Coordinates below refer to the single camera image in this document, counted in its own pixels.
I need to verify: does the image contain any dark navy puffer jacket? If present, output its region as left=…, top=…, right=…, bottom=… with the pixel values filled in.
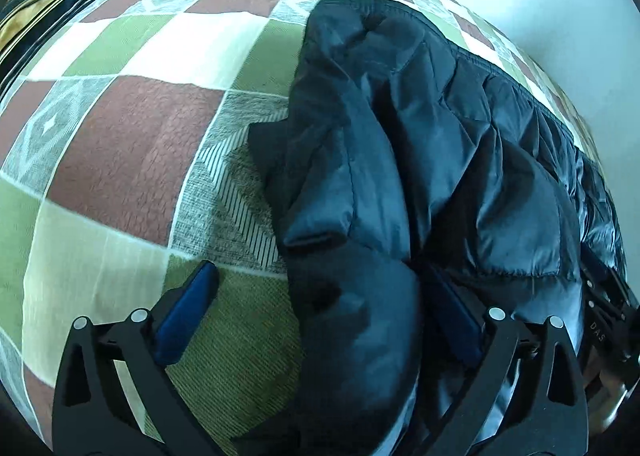
left=235, top=0, right=626, bottom=455

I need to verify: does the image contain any checkered green brown bedspread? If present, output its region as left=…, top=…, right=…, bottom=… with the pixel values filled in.
left=1, top=0, right=597, bottom=454

